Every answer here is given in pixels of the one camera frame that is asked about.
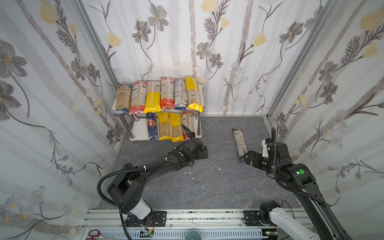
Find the yellow-top spaghetti pack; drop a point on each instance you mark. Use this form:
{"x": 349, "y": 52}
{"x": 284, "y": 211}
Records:
{"x": 193, "y": 94}

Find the yellow Pastatime pack front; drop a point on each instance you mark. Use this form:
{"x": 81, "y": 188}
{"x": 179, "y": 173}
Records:
{"x": 176, "y": 127}

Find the small red-end spaghetti pack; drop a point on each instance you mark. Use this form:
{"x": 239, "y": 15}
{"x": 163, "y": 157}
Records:
{"x": 188, "y": 122}

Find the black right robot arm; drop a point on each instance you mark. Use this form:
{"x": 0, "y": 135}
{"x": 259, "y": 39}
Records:
{"x": 298, "y": 179}

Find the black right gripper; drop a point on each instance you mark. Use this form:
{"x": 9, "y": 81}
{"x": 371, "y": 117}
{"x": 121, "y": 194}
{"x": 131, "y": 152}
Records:
{"x": 252, "y": 157}

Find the blue Barilla spaghetti pack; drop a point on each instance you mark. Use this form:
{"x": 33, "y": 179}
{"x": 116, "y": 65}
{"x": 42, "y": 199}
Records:
{"x": 152, "y": 126}

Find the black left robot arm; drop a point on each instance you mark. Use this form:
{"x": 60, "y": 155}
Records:
{"x": 123, "y": 189}

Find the yellow pastatime pack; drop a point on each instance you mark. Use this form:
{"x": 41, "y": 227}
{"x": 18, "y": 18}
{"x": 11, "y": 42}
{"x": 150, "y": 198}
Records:
{"x": 176, "y": 127}
{"x": 164, "y": 126}

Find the clear blue-end spaghetti pack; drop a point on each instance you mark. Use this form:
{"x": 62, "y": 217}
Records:
{"x": 240, "y": 144}

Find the yellow-end spaghetti pack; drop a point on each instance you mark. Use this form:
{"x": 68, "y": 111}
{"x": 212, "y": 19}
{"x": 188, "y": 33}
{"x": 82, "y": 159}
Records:
{"x": 153, "y": 101}

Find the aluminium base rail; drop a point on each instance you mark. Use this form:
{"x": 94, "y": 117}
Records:
{"x": 222, "y": 224}

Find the dark blue-top spaghetti pack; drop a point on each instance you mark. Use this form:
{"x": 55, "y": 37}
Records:
{"x": 123, "y": 100}

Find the blue clear label spaghetti pack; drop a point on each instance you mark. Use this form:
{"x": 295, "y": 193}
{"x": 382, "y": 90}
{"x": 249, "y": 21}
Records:
{"x": 181, "y": 97}

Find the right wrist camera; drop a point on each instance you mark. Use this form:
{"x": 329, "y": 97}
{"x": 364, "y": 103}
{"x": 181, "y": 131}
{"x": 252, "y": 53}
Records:
{"x": 265, "y": 152}

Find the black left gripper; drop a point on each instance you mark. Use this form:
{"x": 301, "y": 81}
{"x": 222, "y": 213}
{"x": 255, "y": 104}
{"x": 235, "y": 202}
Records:
{"x": 201, "y": 151}

